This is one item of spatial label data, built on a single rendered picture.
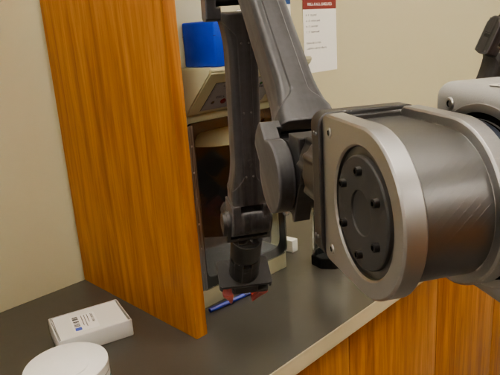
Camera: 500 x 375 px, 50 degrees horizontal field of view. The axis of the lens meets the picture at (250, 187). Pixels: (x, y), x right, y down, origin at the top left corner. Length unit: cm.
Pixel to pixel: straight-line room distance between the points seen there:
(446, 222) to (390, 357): 123
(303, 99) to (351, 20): 182
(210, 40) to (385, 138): 80
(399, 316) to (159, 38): 95
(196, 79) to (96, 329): 57
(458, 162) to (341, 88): 201
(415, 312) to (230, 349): 63
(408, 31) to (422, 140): 246
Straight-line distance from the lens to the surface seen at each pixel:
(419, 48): 291
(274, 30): 66
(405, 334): 160
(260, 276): 106
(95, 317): 130
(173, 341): 124
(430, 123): 42
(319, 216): 45
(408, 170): 33
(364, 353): 144
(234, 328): 125
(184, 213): 111
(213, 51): 111
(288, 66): 62
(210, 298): 135
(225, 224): 93
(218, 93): 116
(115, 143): 126
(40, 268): 157
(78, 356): 96
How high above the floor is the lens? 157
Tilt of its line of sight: 16 degrees down
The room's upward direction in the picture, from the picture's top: 4 degrees counter-clockwise
